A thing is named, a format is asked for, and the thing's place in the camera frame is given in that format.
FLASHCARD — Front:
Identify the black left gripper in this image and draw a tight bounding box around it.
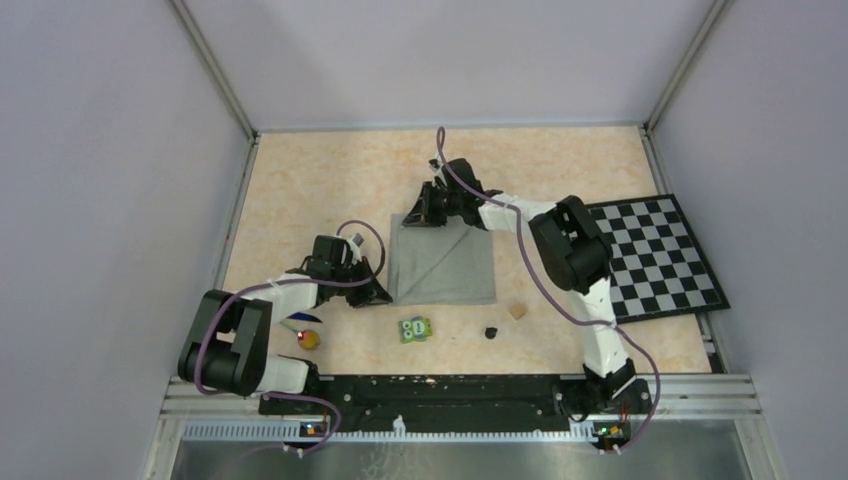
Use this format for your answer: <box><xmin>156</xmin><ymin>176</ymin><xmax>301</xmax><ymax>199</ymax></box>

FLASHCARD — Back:
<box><xmin>331</xmin><ymin>256</ymin><xmax>392</xmax><ymax>308</ymax></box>

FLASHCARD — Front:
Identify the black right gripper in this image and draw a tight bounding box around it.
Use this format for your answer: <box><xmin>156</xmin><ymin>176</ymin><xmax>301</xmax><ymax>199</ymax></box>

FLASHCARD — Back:
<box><xmin>403</xmin><ymin>182</ymin><xmax>462</xmax><ymax>229</ymax></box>

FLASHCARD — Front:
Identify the grey-green cloth napkin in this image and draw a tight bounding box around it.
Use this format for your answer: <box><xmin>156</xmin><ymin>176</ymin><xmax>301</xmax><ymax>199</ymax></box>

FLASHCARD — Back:
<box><xmin>388</xmin><ymin>214</ymin><xmax>496</xmax><ymax>306</ymax></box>

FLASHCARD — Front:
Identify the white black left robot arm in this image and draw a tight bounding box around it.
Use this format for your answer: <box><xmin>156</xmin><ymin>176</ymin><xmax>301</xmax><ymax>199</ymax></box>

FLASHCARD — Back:
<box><xmin>177</xmin><ymin>235</ymin><xmax>393</xmax><ymax>414</ymax></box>

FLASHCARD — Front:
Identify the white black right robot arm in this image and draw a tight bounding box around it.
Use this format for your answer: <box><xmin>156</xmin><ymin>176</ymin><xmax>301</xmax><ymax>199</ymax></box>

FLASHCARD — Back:
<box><xmin>402</xmin><ymin>158</ymin><xmax>636</xmax><ymax>412</ymax></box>

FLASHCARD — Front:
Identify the green owl toy block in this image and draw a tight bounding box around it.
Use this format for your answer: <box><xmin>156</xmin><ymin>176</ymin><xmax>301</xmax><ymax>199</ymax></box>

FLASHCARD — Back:
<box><xmin>398</xmin><ymin>316</ymin><xmax>433</xmax><ymax>344</ymax></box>

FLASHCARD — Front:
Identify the blue pen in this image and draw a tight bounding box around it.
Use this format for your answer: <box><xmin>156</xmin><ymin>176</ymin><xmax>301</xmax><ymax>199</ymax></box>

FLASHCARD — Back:
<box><xmin>289</xmin><ymin>312</ymin><xmax>322</xmax><ymax>323</ymax></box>

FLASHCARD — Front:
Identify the red yellow ball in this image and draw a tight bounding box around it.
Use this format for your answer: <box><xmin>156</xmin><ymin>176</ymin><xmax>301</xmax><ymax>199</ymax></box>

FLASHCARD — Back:
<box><xmin>296</xmin><ymin>329</ymin><xmax>321</xmax><ymax>350</ymax></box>

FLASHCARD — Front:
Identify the small tan wooden block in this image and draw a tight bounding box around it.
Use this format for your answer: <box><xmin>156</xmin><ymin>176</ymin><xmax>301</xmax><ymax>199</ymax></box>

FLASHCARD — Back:
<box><xmin>508</xmin><ymin>303</ymin><xmax>528</xmax><ymax>320</ymax></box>

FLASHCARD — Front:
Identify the black white checkerboard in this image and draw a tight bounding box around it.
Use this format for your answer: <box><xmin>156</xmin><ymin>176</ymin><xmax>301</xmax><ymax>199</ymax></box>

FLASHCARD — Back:
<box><xmin>588</xmin><ymin>194</ymin><xmax>730</xmax><ymax>324</ymax></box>

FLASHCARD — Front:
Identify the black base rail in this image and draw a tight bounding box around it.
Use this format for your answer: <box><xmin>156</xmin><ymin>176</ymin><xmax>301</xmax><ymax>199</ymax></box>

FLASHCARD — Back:
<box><xmin>258</xmin><ymin>374</ymin><xmax>651</xmax><ymax>433</ymax></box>

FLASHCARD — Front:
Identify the aluminium frame rail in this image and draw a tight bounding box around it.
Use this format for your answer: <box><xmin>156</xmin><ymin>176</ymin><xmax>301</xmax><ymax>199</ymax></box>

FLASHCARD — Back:
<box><xmin>159</xmin><ymin>374</ymin><xmax>761</xmax><ymax>444</ymax></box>

